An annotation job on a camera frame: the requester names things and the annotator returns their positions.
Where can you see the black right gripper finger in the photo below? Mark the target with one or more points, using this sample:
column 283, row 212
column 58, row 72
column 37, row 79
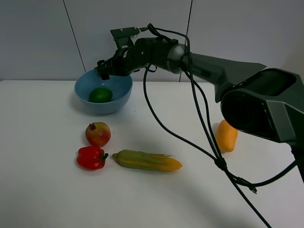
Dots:
column 102, row 69

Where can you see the yellow orange mango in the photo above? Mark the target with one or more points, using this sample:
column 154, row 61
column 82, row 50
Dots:
column 226, row 136

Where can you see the red green pomegranate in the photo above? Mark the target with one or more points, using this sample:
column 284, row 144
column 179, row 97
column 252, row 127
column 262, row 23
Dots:
column 98, row 134

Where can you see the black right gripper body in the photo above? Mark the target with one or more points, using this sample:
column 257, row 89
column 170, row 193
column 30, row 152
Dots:
column 143, row 52

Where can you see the red bell pepper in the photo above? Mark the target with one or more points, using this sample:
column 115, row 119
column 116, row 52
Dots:
column 91, row 157

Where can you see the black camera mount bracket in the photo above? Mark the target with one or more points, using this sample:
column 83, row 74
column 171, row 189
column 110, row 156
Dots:
column 123, row 36

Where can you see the corn cob with husk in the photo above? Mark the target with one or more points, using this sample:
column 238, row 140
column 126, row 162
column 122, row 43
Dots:
column 146, row 161

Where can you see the blue plastic bowl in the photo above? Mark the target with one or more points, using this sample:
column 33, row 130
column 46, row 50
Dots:
column 120, row 86

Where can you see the green lime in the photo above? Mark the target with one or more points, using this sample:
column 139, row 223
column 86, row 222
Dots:
column 100, row 95

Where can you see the right robot arm dark grey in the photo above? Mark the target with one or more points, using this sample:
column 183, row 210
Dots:
column 264, row 102

